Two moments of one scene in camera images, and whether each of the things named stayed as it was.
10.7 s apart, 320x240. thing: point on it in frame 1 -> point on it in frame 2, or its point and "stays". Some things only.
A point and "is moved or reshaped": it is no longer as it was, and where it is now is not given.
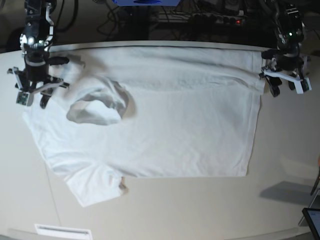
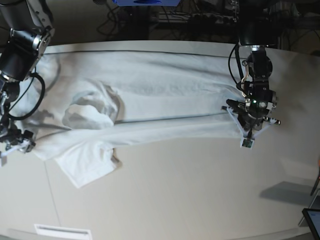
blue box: [145, 3] stays
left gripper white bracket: [46, 93] -> [25, 146]
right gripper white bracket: [274, 82] -> [247, 140]
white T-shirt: [149, 111] is moved or reshaped
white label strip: [57, 230] stays
